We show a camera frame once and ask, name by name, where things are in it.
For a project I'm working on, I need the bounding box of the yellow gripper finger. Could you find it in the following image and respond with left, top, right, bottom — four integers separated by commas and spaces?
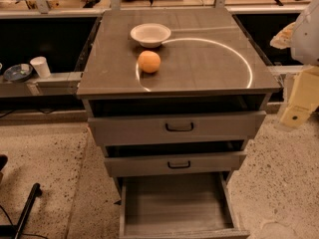
278, 66, 319, 131
270, 23, 295, 49

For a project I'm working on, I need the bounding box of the orange fruit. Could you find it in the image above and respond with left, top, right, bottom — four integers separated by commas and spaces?
138, 51, 160, 74

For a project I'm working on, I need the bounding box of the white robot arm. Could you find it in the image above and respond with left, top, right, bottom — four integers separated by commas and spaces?
270, 0, 319, 131

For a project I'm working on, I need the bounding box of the grey middle drawer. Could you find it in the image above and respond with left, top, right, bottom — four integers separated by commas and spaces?
105, 151, 246, 177

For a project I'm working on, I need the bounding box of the grey drawer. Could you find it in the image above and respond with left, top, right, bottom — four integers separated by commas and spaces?
105, 151, 246, 177
119, 172, 249, 239
89, 112, 266, 145

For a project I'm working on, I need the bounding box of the grey drawer cabinet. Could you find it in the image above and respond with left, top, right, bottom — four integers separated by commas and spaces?
76, 7, 283, 239

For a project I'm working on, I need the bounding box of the grey bottom drawer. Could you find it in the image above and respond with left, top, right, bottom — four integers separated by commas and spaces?
119, 172, 249, 239

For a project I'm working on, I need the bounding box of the grey top drawer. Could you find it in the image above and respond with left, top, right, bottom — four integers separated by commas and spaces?
89, 112, 266, 145

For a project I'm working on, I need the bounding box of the white bowl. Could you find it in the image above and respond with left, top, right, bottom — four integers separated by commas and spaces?
131, 23, 171, 48

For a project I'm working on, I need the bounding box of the white paper cup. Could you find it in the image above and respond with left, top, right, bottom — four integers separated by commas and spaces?
30, 57, 51, 78

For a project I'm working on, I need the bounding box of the black floor stand leg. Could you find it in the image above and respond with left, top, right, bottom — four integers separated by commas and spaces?
0, 183, 42, 239

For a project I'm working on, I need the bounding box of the black top drawer handle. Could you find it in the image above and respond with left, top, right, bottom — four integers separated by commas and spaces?
164, 122, 194, 132

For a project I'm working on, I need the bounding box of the black drawer handle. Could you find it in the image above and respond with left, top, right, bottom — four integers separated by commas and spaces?
166, 161, 191, 169
164, 122, 194, 132

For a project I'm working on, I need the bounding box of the black middle drawer handle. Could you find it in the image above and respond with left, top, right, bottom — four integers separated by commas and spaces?
166, 161, 191, 169

